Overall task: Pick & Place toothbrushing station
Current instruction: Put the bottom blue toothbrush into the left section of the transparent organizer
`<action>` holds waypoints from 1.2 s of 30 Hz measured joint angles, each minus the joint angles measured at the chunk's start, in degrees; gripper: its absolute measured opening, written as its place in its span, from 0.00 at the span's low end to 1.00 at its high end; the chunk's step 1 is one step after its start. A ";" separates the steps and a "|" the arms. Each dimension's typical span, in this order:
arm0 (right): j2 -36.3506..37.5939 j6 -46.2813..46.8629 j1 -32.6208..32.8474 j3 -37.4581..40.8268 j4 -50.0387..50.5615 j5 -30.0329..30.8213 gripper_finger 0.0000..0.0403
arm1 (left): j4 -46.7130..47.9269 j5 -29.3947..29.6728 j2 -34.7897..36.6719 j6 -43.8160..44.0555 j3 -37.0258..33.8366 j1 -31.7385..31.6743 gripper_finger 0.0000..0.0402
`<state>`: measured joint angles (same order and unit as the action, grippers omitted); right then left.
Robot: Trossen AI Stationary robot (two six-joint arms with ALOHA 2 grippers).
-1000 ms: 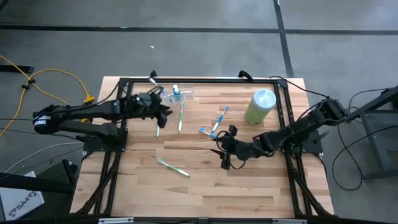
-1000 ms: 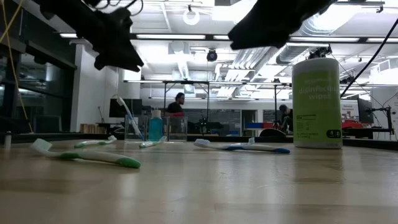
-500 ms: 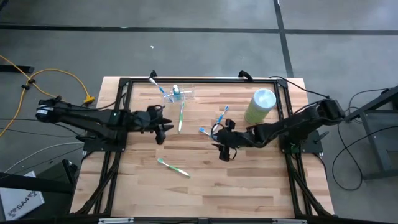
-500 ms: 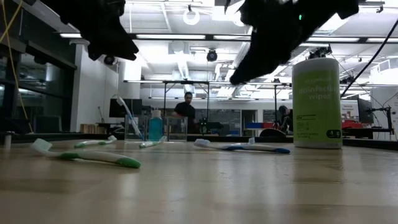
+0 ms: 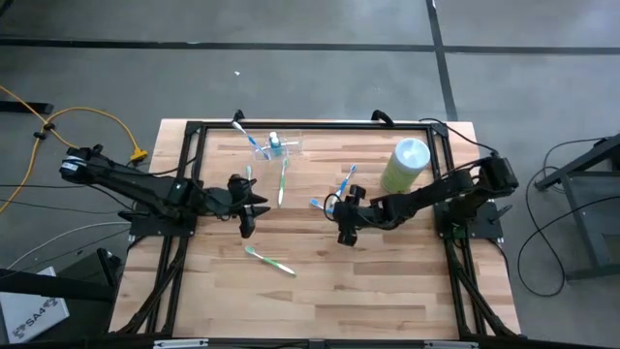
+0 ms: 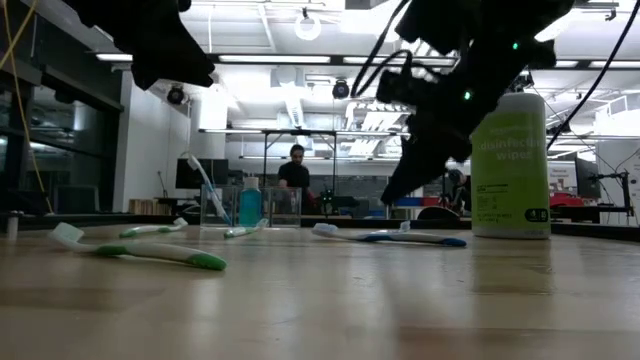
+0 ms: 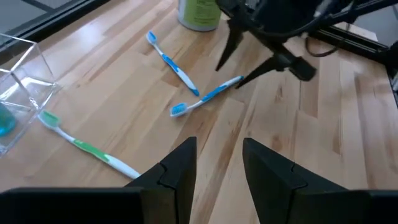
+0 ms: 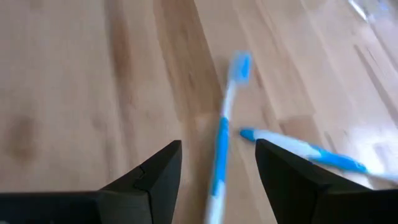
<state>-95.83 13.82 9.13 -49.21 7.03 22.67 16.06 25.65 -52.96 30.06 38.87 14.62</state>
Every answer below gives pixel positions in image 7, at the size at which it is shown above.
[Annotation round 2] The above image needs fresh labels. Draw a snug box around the green disinfecting wipes canister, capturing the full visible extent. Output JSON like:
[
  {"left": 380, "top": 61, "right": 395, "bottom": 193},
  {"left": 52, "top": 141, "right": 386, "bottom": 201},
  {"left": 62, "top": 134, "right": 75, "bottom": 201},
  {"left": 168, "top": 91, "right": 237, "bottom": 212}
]
[{"left": 177, "top": 0, "right": 223, "bottom": 32}]

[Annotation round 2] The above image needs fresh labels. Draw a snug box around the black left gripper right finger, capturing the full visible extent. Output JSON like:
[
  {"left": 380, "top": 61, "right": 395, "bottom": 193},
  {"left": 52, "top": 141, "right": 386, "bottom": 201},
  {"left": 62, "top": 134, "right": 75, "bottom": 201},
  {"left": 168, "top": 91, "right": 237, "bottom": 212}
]
[{"left": 243, "top": 137, "right": 398, "bottom": 224}]

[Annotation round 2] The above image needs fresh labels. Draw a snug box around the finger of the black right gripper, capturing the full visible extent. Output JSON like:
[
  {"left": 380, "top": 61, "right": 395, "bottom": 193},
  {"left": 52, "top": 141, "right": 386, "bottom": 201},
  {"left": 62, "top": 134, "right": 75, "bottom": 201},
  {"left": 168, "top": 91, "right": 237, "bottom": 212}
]
[
  {"left": 215, "top": 27, "right": 246, "bottom": 72},
  {"left": 234, "top": 54, "right": 285, "bottom": 90}
]

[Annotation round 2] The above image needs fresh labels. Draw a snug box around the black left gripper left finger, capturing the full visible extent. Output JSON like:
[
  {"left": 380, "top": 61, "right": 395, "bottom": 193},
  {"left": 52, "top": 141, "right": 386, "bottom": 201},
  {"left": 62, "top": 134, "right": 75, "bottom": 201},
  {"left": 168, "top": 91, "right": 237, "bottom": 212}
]
[{"left": 0, "top": 136, "right": 198, "bottom": 224}]

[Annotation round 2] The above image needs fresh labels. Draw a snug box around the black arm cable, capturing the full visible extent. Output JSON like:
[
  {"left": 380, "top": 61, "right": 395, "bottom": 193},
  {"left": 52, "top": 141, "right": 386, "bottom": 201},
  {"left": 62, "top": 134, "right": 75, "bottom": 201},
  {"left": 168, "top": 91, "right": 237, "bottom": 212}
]
[{"left": 303, "top": 35, "right": 340, "bottom": 59}]

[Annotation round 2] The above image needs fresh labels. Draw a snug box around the green white toothbrush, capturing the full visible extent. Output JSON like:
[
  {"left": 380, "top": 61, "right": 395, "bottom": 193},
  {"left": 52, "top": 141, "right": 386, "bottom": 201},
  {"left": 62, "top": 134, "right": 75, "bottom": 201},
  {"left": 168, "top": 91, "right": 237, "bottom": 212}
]
[{"left": 37, "top": 110, "right": 142, "bottom": 180}]

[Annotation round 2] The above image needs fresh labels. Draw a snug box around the blue white toothbrush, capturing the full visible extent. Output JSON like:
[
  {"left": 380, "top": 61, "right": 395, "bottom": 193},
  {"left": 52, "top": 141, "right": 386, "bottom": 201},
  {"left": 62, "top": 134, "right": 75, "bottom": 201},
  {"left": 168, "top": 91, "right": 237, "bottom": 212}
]
[
  {"left": 169, "top": 75, "right": 245, "bottom": 118},
  {"left": 146, "top": 30, "right": 201, "bottom": 98}
]

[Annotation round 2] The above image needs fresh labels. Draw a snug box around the clear acrylic organizer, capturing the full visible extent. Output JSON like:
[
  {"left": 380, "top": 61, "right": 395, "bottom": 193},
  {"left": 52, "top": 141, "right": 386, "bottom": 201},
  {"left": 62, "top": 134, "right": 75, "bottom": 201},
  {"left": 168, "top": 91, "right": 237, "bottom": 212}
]
[{"left": 0, "top": 32, "right": 59, "bottom": 157}]

